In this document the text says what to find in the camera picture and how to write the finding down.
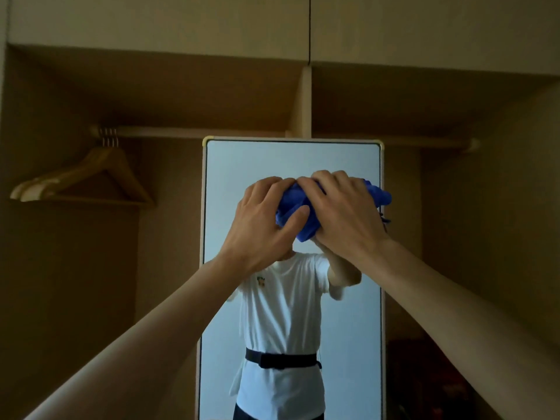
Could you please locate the person's left hand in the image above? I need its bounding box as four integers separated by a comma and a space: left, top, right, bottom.
217, 176, 311, 276

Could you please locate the person's right hand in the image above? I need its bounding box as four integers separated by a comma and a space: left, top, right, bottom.
297, 170, 393, 268

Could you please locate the blue cloth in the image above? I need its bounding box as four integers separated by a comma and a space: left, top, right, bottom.
275, 179, 392, 243

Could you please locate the person's left forearm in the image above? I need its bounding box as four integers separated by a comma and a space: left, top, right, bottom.
24, 253, 246, 420

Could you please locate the person's right forearm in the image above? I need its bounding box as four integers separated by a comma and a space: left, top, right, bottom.
356, 238, 560, 420

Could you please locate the short wooden closet rod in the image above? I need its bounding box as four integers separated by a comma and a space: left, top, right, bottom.
311, 134, 481, 153

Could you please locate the long wooden closet rod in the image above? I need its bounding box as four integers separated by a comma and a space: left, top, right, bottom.
90, 125, 303, 140

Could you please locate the white framed standing mirror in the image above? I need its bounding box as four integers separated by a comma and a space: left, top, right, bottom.
195, 136, 386, 420

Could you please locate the wooden clothes hanger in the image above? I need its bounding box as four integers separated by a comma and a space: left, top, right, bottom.
20, 127, 156, 210
10, 127, 123, 201
14, 127, 132, 202

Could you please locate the narrow wooden cabinet door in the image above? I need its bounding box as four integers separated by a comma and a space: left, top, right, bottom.
310, 0, 560, 77

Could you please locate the wide wooden cabinet door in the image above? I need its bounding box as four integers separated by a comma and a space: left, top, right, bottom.
6, 0, 310, 63

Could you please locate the wooden wardrobe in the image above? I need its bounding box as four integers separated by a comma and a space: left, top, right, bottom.
0, 0, 560, 420

